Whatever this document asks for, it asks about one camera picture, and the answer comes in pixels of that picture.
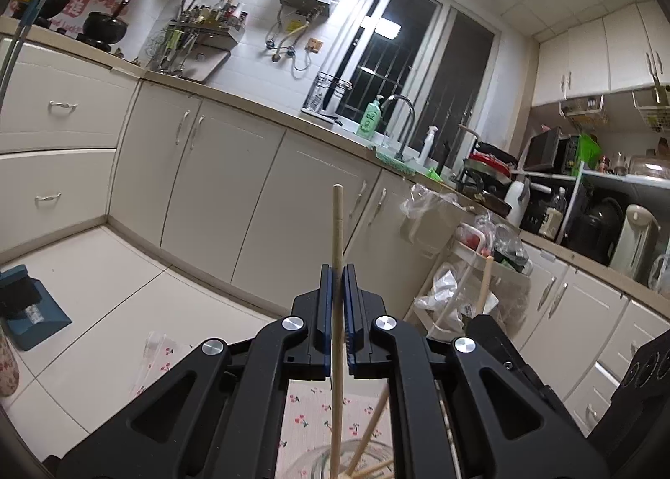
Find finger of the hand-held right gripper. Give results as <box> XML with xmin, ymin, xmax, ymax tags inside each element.
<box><xmin>470</xmin><ymin>314</ymin><xmax>577</xmax><ymax>427</ymax></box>

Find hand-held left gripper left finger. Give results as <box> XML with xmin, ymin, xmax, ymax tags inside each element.
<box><xmin>44</xmin><ymin>263</ymin><xmax>336</xmax><ymax>479</ymax></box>

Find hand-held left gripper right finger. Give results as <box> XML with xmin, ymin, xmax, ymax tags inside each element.
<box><xmin>343</xmin><ymin>263</ymin><xmax>611</xmax><ymax>479</ymax></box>

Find clear glass jar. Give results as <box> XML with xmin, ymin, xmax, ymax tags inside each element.
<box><xmin>272</xmin><ymin>440</ymin><xmax>401</xmax><ymax>479</ymax></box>

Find white plastic bag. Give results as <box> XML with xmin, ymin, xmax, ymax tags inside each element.
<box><xmin>413</xmin><ymin>264</ymin><xmax>468</xmax><ymax>333</ymax></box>

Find bagged food packages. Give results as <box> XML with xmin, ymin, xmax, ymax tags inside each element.
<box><xmin>455</xmin><ymin>214</ymin><xmax>532</xmax><ymax>276</ymax></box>

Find hanging clear plastic bag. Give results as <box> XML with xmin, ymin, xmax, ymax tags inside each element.
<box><xmin>400</xmin><ymin>185</ymin><xmax>469</xmax><ymax>256</ymax></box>

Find white storage trolley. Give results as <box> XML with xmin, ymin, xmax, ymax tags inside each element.
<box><xmin>413</xmin><ymin>235</ymin><xmax>532</xmax><ymax>349</ymax></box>

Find floral cherry tablecloth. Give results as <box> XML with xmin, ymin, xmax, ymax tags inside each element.
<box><xmin>133</xmin><ymin>330</ymin><xmax>396</xmax><ymax>479</ymax></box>

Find clear glass jug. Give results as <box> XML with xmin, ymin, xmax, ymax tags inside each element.
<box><xmin>649</xmin><ymin>254</ymin><xmax>670</xmax><ymax>294</ymax></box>

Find green cloth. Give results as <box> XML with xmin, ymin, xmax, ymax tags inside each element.
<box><xmin>374</xmin><ymin>147</ymin><xmax>446</xmax><ymax>181</ymax></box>

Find plastic oil bottle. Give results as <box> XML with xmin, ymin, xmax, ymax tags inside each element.
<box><xmin>539</xmin><ymin>187</ymin><xmax>569</xmax><ymax>242</ymax></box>

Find white jug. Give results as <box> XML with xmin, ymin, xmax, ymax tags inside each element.
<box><xmin>505</xmin><ymin>180</ymin><xmax>532</xmax><ymax>229</ymax></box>

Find cream kitchen base cabinets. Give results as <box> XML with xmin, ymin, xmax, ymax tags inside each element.
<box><xmin>0</xmin><ymin>34</ymin><xmax>670</xmax><ymax>438</ymax></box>

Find black rice cooker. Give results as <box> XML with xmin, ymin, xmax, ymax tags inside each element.
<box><xmin>565</xmin><ymin>196</ymin><xmax>624</xmax><ymax>266</ymax></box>

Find white electric thermo pot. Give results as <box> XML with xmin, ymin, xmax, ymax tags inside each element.
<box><xmin>610</xmin><ymin>204</ymin><xmax>660</xmax><ymax>281</ymax></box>

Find white spray bottle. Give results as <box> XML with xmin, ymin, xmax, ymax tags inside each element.
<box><xmin>417</xmin><ymin>126</ymin><xmax>438</xmax><ymax>166</ymax></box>

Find green dish soap bottle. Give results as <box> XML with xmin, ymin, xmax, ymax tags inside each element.
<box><xmin>357</xmin><ymin>96</ymin><xmax>384</xmax><ymax>139</ymax></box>

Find stacked pans and pots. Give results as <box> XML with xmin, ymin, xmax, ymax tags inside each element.
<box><xmin>458</xmin><ymin>126</ymin><xmax>519</xmax><ymax>213</ymax></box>

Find chrome kitchen faucet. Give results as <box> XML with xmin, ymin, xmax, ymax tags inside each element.
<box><xmin>381</xmin><ymin>95</ymin><xmax>418</xmax><ymax>160</ymax></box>

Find black microwave oven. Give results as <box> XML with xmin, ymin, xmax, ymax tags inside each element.
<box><xmin>523</xmin><ymin>127</ymin><xmax>579</xmax><ymax>175</ymax></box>

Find white countertop shelf rack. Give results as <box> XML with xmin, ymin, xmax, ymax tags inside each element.
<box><xmin>515</xmin><ymin>167</ymin><xmax>670</xmax><ymax>276</ymax></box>

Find green plastic bag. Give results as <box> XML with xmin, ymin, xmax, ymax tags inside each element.
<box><xmin>573</xmin><ymin>134</ymin><xmax>603</xmax><ymax>177</ymax></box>

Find barred kitchen window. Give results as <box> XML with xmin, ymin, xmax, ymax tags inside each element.
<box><xmin>330</xmin><ymin>0</ymin><xmax>498</xmax><ymax>155</ymax></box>

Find teal dustpan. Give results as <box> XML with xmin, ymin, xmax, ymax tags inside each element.
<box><xmin>0</xmin><ymin>264</ymin><xmax>73</xmax><ymax>351</ymax></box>

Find hanging wire basket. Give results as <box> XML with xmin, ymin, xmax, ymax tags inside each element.
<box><xmin>632</xmin><ymin>86</ymin><xmax>670</xmax><ymax>131</ymax></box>
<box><xmin>559</xmin><ymin>96</ymin><xmax>611</xmax><ymax>130</ymax></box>

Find water heater hoses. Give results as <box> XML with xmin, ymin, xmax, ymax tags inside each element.
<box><xmin>264</xmin><ymin>8</ymin><xmax>322</xmax><ymax>72</ymax></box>

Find wall spice rack with bottles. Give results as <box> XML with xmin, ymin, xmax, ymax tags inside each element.
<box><xmin>147</xmin><ymin>0</ymin><xmax>249</xmax><ymax>82</ymax></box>

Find cream wall cabinet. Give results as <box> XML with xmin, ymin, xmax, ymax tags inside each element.
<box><xmin>531</xmin><ymin>0</ymin><xmax>670</xmax><ymax>108</ymax></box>

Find blue mop handle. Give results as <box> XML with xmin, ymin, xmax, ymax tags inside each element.
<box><xmin>0</xmin><ymin>0</ymin><xmax>98</xmax><ymax>93</ymax></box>

